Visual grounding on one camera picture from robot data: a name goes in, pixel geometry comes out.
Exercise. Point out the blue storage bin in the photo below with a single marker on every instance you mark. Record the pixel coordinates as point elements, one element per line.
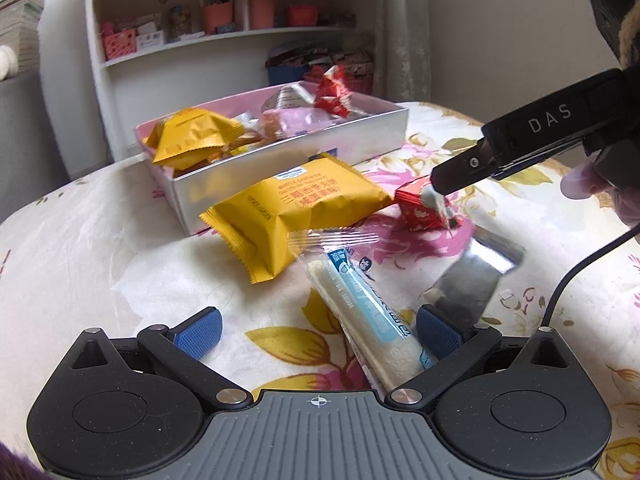
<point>285,74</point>

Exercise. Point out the stack of books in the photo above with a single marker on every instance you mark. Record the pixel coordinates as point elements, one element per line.
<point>19,30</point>

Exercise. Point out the clear rice cracker packet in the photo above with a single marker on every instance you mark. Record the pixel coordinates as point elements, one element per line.
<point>383,343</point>

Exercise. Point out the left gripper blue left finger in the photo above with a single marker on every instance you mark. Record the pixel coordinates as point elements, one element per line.
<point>195,336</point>

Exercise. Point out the pink lattice basket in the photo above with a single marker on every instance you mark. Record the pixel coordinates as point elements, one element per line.
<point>119,44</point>

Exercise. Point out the red small basket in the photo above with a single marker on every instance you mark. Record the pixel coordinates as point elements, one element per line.
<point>303,15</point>

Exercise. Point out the person right hand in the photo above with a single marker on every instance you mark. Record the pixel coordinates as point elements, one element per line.
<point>583,182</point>

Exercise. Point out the pink white plush toy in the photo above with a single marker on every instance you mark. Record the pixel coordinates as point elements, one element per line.
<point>8,63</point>

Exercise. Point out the pink pen holder cup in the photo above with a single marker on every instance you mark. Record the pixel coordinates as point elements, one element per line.
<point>216,15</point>

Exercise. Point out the white crumpled tea packet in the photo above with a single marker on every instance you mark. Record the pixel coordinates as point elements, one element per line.
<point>289,96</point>

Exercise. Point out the grey sofa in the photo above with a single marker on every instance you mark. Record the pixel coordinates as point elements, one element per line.
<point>31,163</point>

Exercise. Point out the yellow egg-yolk pastry packet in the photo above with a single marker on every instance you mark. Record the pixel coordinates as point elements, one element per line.
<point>191,136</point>

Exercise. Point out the red candy wrapper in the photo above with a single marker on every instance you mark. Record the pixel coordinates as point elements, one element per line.
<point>423,209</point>
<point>332,95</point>

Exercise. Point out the pink tall cup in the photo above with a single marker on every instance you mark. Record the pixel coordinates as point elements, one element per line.
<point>261,13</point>

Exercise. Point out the large pink storage basket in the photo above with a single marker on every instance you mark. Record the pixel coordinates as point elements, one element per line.
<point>360,84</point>

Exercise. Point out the silver foil snack packet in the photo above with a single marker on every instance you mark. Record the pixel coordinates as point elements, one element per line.
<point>461,294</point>

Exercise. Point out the lace curtain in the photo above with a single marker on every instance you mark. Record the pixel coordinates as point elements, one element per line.
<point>402,55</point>

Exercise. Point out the pink wafer packet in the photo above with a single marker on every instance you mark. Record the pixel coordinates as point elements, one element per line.
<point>289,122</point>

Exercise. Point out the pink cardboard box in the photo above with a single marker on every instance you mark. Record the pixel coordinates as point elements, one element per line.
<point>383,130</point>

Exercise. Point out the floral table cloth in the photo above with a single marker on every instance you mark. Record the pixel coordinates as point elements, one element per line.
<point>108,251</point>

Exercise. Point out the white bookshelf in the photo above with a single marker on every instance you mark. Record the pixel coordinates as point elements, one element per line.
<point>177,64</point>

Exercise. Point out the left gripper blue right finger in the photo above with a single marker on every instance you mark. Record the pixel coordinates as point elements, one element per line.
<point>438,334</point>

